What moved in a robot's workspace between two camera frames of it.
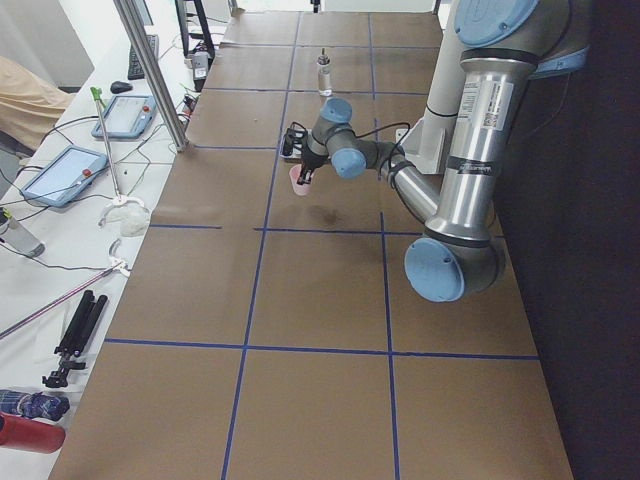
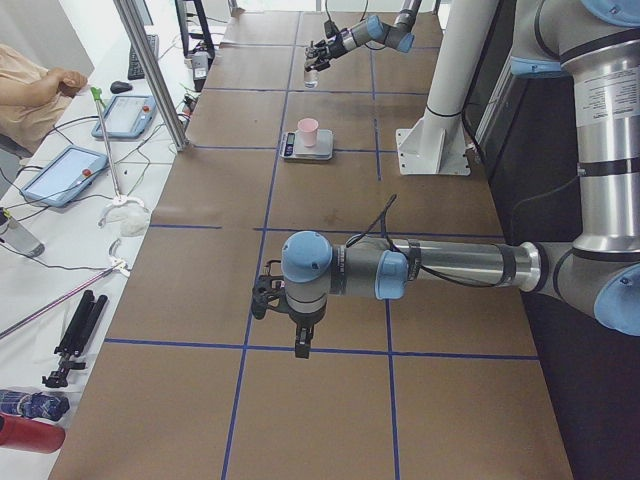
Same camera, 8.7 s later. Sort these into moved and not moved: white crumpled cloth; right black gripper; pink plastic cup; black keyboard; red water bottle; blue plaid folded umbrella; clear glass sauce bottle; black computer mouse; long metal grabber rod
Moved: right black gripper; pink plastic cup; clear glass sauce bottle
Not moved: black keyboard; white crumpled cloth; black computer mouse; blue plaid folded umbrella; long metal grabber rod; red water bottle
